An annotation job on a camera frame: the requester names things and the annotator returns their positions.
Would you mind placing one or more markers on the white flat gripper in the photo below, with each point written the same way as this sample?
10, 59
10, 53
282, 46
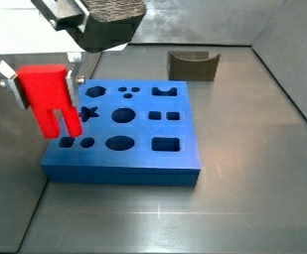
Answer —
30, 42

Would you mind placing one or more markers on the red two-pronged square-circle object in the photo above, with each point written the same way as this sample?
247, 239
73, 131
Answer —
43, 83

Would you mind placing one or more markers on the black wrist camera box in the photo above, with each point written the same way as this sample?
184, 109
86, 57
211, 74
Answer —
100, 24

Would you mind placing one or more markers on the dark grey curved fixture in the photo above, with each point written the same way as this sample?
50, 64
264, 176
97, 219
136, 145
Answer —
192, 66

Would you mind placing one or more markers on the blue foam shape-sorter block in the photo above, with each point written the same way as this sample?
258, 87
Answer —
138, 136

